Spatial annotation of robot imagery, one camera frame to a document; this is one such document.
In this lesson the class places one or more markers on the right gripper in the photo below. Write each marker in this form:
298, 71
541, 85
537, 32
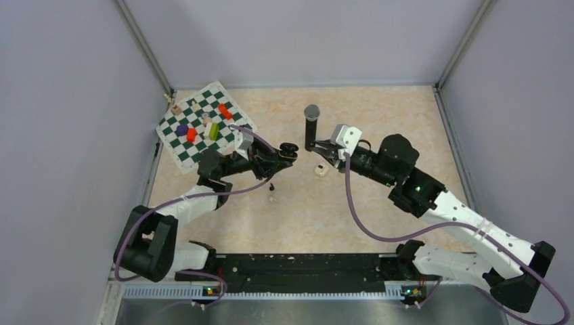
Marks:
331, 154

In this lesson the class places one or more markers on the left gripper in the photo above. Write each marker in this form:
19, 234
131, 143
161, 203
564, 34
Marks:
265, 160

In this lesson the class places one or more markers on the black earbud case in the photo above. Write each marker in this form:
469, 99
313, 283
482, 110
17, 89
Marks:
288, 151

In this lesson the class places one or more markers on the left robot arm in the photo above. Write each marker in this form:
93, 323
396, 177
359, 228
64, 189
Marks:
148, 244

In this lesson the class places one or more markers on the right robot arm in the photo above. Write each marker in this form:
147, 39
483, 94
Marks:
508, 268

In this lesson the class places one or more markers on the white earbud case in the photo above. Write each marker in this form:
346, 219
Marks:
321, 170

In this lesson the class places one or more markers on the black microphone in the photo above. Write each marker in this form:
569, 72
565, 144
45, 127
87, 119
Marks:
311, 113

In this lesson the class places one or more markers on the yellow-green block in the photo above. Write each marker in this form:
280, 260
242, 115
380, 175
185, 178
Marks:
214, 132

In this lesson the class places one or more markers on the white block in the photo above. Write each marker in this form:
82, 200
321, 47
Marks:
207, 130

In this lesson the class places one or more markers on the red block long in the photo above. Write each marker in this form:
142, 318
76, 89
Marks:
225, 111

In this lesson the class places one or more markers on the grey cylinder piece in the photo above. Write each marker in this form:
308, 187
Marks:
206, 118

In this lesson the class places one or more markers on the green white chessboard mat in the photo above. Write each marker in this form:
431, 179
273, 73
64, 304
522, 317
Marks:
186, 155

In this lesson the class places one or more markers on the red block small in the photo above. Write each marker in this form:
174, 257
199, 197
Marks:
191, 135

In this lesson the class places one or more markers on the purple block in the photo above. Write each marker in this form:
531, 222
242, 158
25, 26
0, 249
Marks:
181, 130

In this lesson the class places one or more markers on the tan wooden block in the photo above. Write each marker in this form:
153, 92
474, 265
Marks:
176, 110

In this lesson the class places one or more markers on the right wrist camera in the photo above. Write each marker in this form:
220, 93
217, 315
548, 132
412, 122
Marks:
345, 136

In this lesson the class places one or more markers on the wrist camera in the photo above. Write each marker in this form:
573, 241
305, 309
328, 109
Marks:
345, 136
243, 140

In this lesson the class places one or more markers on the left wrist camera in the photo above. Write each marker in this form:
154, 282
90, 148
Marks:
243, 140

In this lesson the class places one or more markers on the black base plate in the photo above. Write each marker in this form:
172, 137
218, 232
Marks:
309, 273

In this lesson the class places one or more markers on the left corner post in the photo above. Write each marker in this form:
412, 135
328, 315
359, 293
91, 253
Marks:
143, 45

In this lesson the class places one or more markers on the corner post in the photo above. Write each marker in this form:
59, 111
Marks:
143, 45
470, 33

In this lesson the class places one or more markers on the right corner post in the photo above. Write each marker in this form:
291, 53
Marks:
470, 33

